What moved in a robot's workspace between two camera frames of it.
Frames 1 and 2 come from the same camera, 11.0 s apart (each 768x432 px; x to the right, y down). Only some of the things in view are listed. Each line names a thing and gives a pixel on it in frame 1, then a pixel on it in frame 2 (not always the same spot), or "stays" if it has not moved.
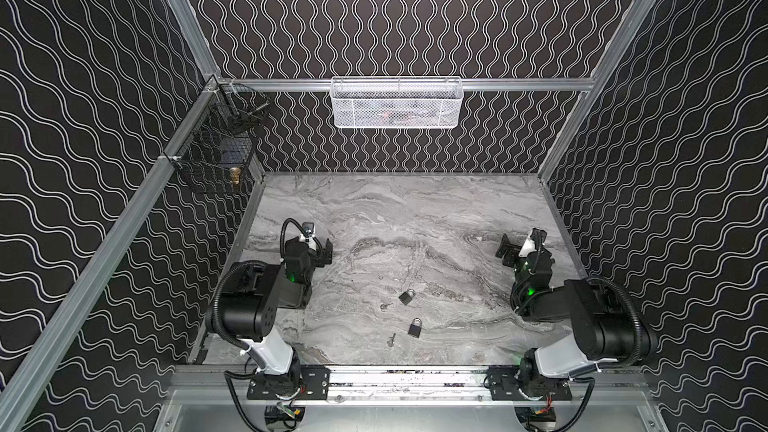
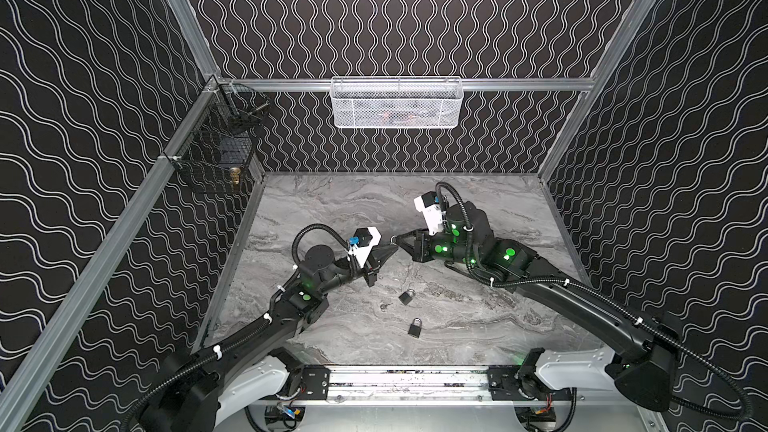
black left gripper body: (321, 251) -> (369, 267)
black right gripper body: (519, 252) -> (422, 245)
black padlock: (415, 327) stays
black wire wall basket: (218, 152) stays
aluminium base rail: (411, 386) stays
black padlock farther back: (407, 296) stays
